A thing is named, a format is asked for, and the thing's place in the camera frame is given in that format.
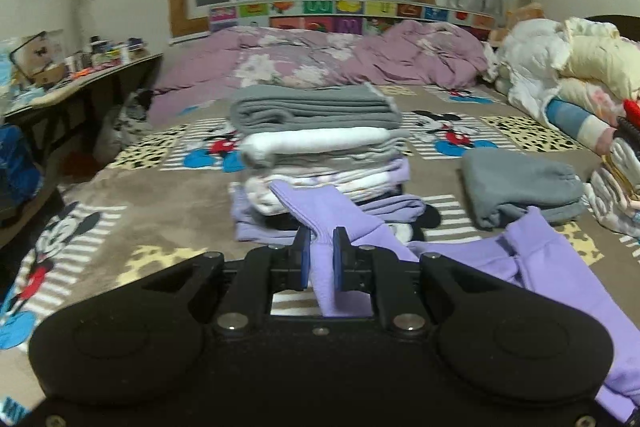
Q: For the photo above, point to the cardboard box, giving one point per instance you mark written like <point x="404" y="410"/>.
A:
<point x="37" y="59"/>

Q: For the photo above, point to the pile of cream bedding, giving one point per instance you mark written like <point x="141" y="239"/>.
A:
<point x="565" y="67"/>

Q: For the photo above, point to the stack of pale folded clothes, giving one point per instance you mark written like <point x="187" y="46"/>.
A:
<point x="320" y="142"/>

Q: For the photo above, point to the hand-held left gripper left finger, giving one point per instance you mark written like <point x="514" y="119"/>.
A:
<point x="302" y="259"/>

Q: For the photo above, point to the pile of small desk items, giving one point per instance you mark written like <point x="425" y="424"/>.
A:
<point x="107" y="54"/>

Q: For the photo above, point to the brown plush toy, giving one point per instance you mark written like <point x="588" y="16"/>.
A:
<point x="520" y="19"/>

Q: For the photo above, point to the grey folded pants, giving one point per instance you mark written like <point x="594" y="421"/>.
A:
<point x="520" y="187"/>

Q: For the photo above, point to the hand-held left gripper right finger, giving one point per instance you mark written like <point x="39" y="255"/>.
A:
<point x="340" y="262"/>

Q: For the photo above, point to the colourful alphabet headboard panel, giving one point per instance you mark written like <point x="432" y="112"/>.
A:
<point x="350" y="14"/>

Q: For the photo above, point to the purple sweatshirt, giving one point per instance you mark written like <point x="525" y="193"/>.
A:
<point x="540" y="257"/>

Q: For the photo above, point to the dark wooden desk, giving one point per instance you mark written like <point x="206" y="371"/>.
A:
<point x="75" y="97"/>

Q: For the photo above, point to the black and white bag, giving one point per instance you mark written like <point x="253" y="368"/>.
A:
<point x="122" y="127"/>

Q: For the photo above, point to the blue bag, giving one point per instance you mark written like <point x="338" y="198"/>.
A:
<point x="17" y="162"/>

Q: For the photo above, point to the pink floral duvet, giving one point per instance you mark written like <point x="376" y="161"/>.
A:
<point x="320" y="57"/>

